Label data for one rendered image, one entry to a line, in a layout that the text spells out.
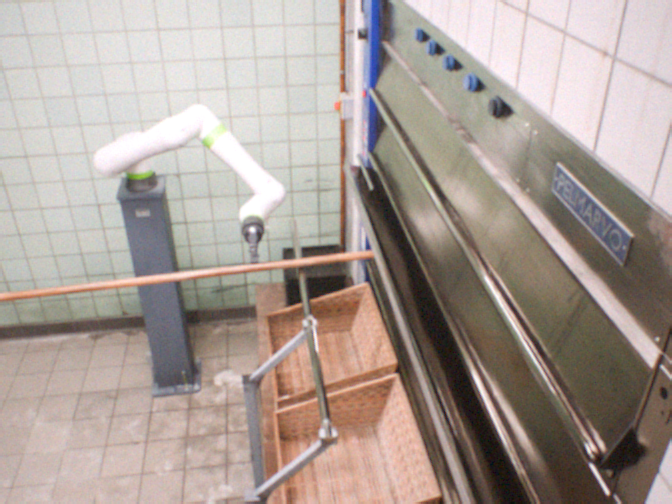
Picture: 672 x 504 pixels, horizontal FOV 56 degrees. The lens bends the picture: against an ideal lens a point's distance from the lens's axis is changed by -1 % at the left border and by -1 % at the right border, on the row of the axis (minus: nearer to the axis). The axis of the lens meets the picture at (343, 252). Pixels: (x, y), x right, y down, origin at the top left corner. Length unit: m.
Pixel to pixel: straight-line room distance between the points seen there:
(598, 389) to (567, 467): 0.23
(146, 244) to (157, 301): 0.33
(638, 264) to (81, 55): 2.93
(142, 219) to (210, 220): 0.74
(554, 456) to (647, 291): 0.44
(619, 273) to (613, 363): 0.14
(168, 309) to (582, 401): 2.53
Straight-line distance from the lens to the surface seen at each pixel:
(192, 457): 3.31
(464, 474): 1.34
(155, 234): 3.08
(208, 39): 3.34
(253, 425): 2.38
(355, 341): 2.93
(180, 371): 3.58
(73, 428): 3.63
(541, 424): 1.31
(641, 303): 0.96
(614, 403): 1.03
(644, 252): 0.94
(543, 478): 1.30
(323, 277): 2.92
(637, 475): 1.03
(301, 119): 3.47
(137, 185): 3.01
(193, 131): 2.60
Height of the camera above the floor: 2.47
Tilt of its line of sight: 32 degrees down
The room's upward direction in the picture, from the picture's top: straight up
